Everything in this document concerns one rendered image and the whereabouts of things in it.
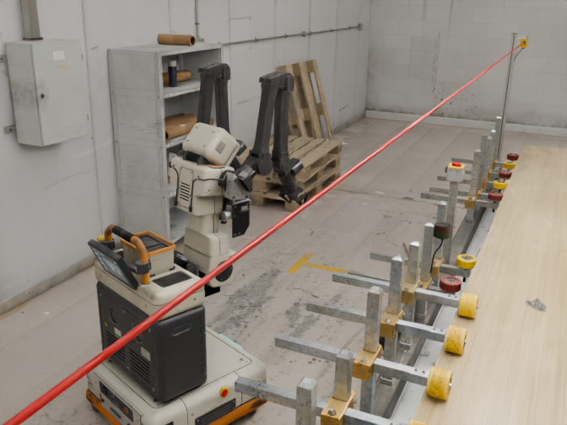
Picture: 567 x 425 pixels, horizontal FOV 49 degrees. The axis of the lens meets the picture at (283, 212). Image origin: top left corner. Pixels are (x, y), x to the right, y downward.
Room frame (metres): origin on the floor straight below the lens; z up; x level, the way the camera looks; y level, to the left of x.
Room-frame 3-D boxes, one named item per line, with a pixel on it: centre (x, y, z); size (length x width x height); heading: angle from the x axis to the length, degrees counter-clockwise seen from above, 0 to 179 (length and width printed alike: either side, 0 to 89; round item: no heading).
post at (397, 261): (1.79, -0.37, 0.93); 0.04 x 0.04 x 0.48; 66
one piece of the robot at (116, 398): (2.30, 0.72, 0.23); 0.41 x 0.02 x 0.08; 43
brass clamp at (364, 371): (1.54, -0.25, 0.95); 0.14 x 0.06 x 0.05; 156
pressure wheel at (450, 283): (2.17, -0.65, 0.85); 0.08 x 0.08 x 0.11
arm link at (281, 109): (2.70, 0.02, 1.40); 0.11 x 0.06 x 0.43; 44
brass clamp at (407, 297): (2.00, -0.46, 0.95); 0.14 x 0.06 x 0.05; 156
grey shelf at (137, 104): (4.84, 0.89, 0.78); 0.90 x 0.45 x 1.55; 156
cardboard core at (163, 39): (4.94, 0.85, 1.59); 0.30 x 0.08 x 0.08; 66
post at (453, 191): (2.71, -0.78, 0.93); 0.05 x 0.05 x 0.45; 66
